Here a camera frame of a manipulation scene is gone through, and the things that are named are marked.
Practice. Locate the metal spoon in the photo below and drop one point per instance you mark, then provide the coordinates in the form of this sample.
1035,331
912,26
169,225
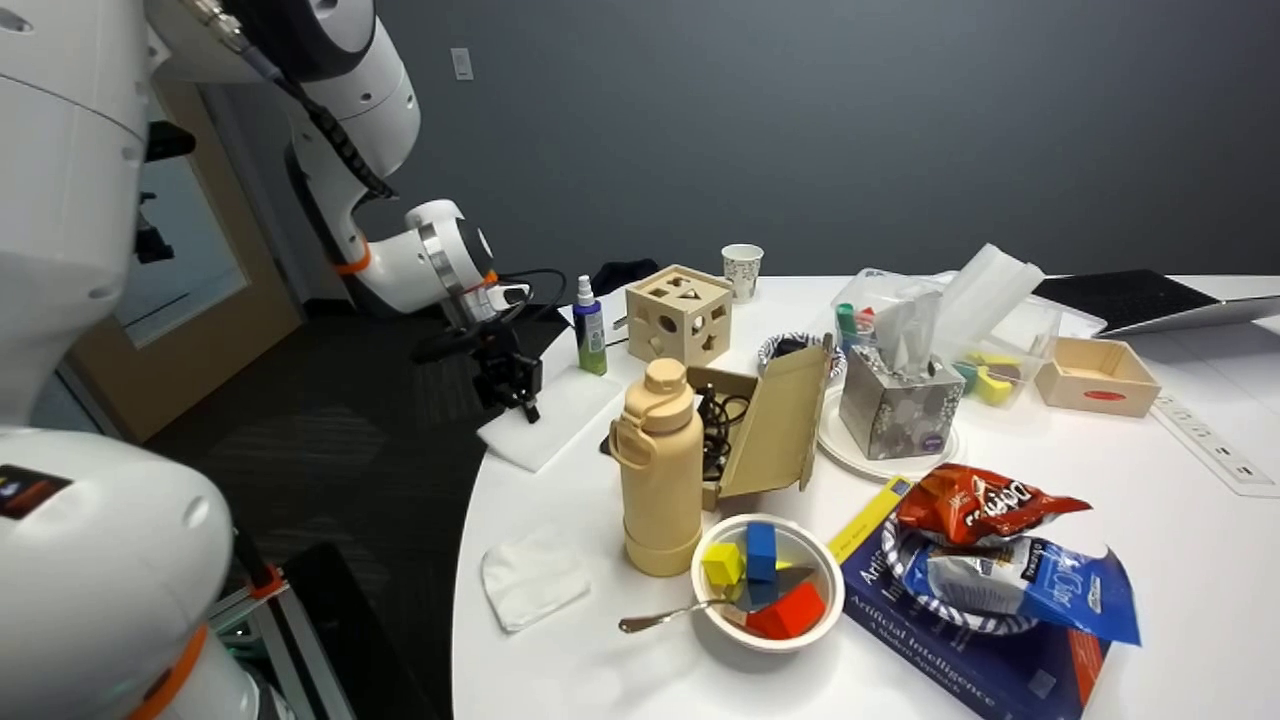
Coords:
788,577

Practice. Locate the blue book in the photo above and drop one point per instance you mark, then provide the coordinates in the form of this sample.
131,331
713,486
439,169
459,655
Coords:
994,666

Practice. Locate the small wooden tray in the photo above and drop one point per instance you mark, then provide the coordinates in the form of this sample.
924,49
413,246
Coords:
1098,376

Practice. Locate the white folded cloth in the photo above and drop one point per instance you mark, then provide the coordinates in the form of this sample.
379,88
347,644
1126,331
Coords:
533,577

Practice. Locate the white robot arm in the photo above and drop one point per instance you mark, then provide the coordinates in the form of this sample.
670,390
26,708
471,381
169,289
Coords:
109,553

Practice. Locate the blue white snack bag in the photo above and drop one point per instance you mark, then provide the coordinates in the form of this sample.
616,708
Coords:
1014,585

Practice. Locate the white bowl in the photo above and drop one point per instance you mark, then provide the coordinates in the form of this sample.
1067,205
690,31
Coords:
725,628

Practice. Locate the red chip bag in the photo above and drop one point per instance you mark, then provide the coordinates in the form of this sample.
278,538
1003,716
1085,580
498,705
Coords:
961,504

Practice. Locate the brown cardboard box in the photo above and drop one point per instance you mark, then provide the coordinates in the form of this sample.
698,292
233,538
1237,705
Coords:
763,430

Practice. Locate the blue block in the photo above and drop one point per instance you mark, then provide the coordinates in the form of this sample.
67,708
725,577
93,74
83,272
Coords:
763,553

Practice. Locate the yellow block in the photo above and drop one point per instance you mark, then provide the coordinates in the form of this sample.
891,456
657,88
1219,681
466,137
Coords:
725,567

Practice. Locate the wooden shape sorter box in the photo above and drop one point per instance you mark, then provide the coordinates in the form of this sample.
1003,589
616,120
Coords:
676,313

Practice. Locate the grey tissue box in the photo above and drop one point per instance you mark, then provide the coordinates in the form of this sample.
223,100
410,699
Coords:
898,413

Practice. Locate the laptop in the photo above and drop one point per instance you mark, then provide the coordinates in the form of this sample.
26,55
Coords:
1150,303

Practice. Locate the green spray bottle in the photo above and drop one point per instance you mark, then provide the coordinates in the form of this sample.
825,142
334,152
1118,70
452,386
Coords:
590,331

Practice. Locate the red block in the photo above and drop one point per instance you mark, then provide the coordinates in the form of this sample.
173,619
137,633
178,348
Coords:
788,613

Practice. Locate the beige water bottle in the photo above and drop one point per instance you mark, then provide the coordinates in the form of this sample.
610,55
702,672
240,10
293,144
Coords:
657,446

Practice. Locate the clear ruler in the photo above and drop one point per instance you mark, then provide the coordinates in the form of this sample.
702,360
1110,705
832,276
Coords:
1232,471

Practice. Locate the clear plastic container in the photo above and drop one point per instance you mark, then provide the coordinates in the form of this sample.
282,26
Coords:
1009,356

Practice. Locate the white plate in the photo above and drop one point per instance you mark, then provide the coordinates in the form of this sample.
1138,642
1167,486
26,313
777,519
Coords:
841,448

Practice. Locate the yellow ruler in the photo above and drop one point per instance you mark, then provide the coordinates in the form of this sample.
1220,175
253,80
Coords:
866,520

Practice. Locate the small patterned dish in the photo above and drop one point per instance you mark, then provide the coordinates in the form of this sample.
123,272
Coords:
798,340

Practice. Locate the paper cup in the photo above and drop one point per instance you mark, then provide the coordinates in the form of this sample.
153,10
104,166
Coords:
742,270

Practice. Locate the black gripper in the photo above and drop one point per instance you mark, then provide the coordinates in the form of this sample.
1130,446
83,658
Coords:
510,356

